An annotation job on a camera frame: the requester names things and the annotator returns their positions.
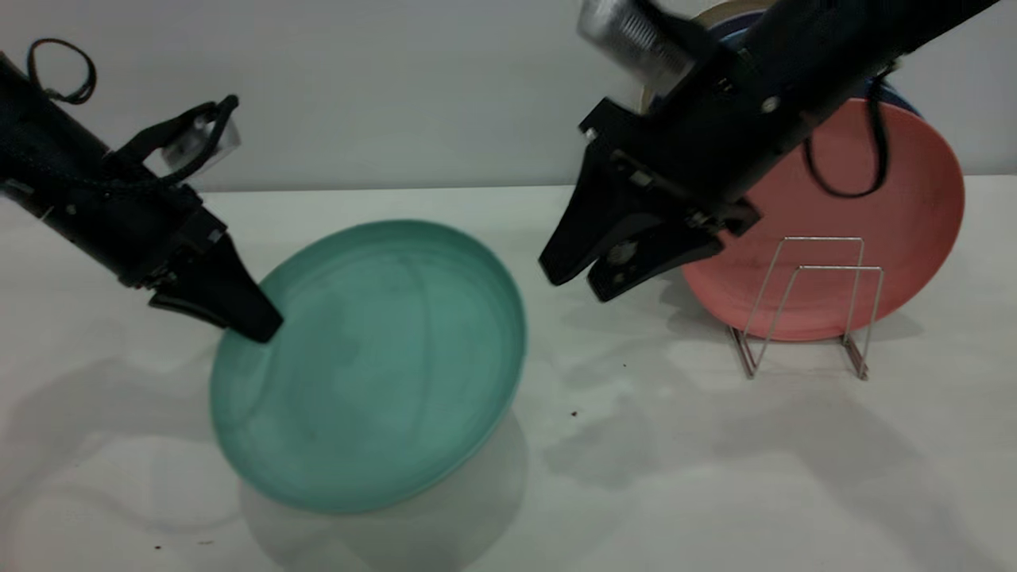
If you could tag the blue round plate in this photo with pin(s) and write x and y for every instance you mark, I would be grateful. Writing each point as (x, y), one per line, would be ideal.
(902, 95)

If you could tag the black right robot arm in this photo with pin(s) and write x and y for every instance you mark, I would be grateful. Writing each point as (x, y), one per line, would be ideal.
(874, 40)

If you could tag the dark navy round plate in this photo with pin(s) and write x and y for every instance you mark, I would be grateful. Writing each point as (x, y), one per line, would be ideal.
(739, 21)

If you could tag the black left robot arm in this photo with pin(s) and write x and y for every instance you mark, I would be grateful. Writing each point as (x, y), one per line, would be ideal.
(40, 127)

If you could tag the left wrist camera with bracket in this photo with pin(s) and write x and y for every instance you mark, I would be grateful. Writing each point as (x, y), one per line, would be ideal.
(195, 147)

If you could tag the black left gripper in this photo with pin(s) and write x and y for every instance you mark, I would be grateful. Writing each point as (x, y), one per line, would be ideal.
(135, 230)

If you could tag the green round plate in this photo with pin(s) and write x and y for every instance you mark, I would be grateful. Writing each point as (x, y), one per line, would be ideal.
(381, 357)

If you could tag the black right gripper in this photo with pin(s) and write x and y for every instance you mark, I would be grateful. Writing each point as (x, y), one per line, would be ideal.
(707, 143)

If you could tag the pink round plate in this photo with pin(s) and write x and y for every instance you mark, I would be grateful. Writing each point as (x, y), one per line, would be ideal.
(906, 222)

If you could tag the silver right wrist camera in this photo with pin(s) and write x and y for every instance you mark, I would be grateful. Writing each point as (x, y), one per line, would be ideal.
(628, 36)

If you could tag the beige round plate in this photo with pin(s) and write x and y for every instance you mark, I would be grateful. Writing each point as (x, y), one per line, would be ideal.
(727, 8)

